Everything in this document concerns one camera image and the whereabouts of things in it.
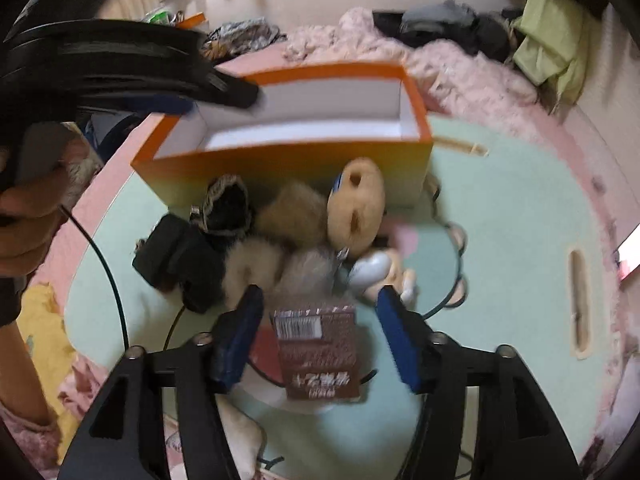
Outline dark clothes pile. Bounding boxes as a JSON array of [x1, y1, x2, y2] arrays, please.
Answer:
[[372, 0, 523, 63]]

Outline brown printed small box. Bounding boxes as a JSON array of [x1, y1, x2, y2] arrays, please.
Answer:
[[271, 304, 360, 402]]

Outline patterned grey clothes pile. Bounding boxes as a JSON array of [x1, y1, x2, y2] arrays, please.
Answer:
[[201, 18, 286, 62]]

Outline smartphone with lit screen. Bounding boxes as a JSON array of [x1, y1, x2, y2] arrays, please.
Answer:
[[615, 226, 640, 282]]

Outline person's left hand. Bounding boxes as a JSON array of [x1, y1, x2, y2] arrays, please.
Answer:
[[1, 136, 89, 278]]

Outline mint green cartoon mat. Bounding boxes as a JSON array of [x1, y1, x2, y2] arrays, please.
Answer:
[[64, 117, 615, 479]]

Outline pink patterned duvet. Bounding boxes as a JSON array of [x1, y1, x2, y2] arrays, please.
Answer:
[[283, 8, 536, 133]]

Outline lime green cloth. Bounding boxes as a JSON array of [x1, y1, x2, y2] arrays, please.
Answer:
[[513, 0, 591, 103]]

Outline tan capybara plush toy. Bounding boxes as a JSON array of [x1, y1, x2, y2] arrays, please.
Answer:
[[326, 157, 386, 259]]

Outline baby figure white cap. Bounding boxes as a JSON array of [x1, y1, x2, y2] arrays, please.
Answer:
[[347, 248, 418, 307]]

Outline black cable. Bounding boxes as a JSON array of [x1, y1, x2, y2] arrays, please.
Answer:
[[58, 204, 132, 351]]

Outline orange cardboard box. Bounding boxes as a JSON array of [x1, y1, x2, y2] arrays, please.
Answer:
[[131, 63, 433, 208]]

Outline tan fluffy pompom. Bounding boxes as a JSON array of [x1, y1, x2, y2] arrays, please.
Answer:
[[255, 180, 326, 248]]

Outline black lace scrunchie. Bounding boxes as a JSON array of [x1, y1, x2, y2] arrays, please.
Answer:
[[189, 174, 253, 237]]

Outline clear crinkled plastic bag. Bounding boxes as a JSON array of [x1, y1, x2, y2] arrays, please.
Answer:
[[273, 247, 336, 304]]

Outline white grey fluffy pompom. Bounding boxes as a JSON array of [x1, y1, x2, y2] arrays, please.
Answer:
[[221, 237, 285, 310]]

